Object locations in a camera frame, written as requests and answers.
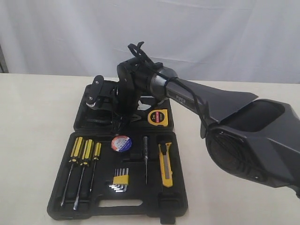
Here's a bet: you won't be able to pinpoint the white backdrop curtain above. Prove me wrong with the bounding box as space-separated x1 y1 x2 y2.
0 0 300 83

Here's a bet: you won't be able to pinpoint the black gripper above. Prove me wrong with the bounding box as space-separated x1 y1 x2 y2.
111 89 138 133

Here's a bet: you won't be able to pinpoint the orange black handled pliers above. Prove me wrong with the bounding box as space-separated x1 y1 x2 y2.
86 114 143 125

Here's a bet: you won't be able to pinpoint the small yellow black screwdriver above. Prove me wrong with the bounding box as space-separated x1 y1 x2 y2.
90 142 102 193

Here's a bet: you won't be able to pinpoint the yellow tape measure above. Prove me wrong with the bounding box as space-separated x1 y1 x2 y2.
147 109 168 127

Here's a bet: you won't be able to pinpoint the clear handle tester screwdriver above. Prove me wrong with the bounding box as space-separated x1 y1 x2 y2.
142 136 149 185

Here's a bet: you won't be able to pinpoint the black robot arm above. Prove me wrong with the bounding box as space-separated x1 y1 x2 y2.
115 58 300 194

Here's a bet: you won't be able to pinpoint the large yellow black screwdriver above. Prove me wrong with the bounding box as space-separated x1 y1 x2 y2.
60 136 84 207

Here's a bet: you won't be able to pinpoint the silver adjustable wrench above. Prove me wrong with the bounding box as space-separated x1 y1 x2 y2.
137 100 151 111

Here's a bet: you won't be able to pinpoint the hex key set yellow holder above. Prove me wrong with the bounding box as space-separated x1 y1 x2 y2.
109 168 129 193

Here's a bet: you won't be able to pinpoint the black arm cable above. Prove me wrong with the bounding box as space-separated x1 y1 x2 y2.
127 41 210 139

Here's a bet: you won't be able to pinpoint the middle yellow black screwdriver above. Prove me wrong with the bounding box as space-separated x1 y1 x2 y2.
73 139 94 210

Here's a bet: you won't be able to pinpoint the yellow utility knife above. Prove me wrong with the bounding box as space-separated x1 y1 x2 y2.
158 142 173 188

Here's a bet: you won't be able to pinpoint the black plastic tool case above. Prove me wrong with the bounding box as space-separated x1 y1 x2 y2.
46 83 189 222

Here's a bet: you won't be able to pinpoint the black electrical tape roll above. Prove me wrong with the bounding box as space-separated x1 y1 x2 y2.
111 135 132 152

